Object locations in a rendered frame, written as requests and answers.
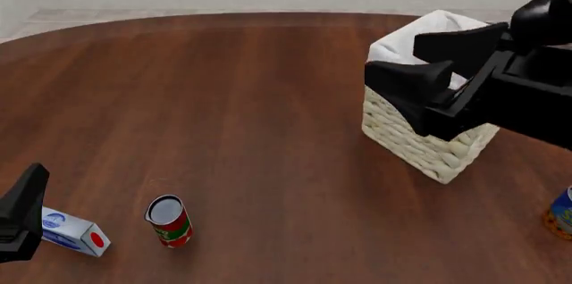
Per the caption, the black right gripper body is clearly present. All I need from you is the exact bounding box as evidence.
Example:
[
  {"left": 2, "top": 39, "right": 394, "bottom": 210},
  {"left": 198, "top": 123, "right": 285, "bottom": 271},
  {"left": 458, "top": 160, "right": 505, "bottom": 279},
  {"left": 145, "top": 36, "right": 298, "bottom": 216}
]
[{"left": 423, "top": 30, "right": 572, "bottom": 152}]

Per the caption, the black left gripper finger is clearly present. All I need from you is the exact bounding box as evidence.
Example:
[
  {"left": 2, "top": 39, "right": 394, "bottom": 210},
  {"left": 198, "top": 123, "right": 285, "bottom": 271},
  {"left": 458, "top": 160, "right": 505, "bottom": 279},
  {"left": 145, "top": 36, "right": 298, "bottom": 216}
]
[{"left": 0, "top": 162, "right": 51, "bottom": 236}]

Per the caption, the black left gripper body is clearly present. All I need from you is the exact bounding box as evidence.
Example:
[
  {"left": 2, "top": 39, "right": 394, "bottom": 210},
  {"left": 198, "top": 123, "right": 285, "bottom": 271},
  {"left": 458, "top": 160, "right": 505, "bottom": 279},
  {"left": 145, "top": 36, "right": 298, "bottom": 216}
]
[{"left": 0, "top": 225, "right": 44, "bottom": 263}]

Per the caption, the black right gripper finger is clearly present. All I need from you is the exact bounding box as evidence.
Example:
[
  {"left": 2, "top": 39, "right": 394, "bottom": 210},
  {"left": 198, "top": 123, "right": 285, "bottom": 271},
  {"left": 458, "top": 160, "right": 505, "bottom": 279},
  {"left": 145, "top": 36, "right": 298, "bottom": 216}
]
[
  {"left": 414, "top": 21, "right": 511, "bottom": 81},
  {"left": 365, "top": 59, "right": 455, "bottom": 137}
]

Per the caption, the white cloth basket liner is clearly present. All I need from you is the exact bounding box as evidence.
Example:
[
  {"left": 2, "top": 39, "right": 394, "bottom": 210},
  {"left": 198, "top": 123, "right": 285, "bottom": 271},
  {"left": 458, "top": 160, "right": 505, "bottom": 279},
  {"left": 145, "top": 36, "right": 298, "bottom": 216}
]
[{"left": 368, "top": 9, "right": 491, "bottom": 91}]

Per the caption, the white woven basket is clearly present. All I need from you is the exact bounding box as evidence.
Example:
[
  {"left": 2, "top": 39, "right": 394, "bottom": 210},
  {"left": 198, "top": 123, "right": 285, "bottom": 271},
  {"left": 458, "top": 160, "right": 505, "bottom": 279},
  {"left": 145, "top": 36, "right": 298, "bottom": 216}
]
[{"left": 361, "top": 9, "right": 501, "bottom": 185}]

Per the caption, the red green tomato sauce can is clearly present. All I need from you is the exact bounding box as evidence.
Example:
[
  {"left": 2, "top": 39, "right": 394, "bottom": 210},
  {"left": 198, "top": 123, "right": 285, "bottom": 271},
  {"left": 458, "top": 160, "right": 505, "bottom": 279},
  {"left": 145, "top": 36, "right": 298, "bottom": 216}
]
[{"left": 143, "top": 194, "right": 195, "bottom": 249}]

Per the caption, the white carton with red dot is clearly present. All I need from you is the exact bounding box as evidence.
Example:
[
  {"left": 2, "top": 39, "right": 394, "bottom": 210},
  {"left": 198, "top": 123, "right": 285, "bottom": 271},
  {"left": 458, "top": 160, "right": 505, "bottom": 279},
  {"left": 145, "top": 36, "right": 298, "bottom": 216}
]
[{"left": 40, "top": 205, "right": 113, "bottom": 258}]

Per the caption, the blue orange printed can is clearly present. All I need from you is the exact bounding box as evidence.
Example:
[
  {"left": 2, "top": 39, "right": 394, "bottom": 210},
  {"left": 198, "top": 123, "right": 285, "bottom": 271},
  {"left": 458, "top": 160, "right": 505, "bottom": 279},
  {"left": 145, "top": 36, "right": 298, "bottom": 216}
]
[{"left": 543, "top": 185, "right": 572, "bottom": 241}]

